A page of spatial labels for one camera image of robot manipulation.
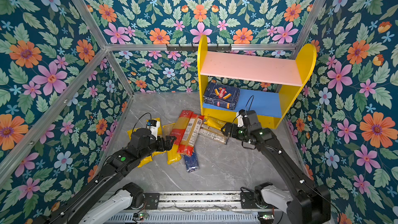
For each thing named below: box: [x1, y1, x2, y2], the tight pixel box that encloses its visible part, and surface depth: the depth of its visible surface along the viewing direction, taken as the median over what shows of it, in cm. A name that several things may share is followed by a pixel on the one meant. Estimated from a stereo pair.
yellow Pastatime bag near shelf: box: [204, 116, 227, 131], surface depth 100 cm
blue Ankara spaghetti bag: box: [198, 124, 228, 145], surface depth 96 cm
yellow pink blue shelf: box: [197, 34, 317, 129], surface depth 93 cm
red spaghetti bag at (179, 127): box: [169, 109, 194, 146], surface depth 101 cm
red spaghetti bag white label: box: [176, 112, 205, 157], surface depth 92 cm
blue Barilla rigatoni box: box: [203, 82, 241, 110], surface depth 93 cm
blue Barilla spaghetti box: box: [183, 151, 200, 173], surface depth 84 cm
